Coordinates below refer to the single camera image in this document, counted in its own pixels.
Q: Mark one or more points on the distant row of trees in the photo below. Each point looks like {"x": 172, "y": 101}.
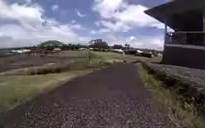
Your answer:
{"x": 73, "y": 45}

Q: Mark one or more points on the dark building with veranda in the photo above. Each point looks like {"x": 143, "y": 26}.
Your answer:
{"x": 190, "y": 36}

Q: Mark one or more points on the low dark stone wall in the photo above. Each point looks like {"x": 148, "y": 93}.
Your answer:
{"x": 183, "y": 88}

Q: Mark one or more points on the distant low buildings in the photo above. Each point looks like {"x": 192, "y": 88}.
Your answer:
{"x": 136, "y": 51}

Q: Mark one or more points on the dry grass field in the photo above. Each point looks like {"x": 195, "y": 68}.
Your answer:
{"x": 26, "y": 85}

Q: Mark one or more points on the grass verge strip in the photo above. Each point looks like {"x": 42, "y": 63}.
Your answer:
{"x": 163, "y": 100}

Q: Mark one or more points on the dark gravel path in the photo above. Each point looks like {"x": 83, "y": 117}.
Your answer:
{"x": 106, "y": 100}

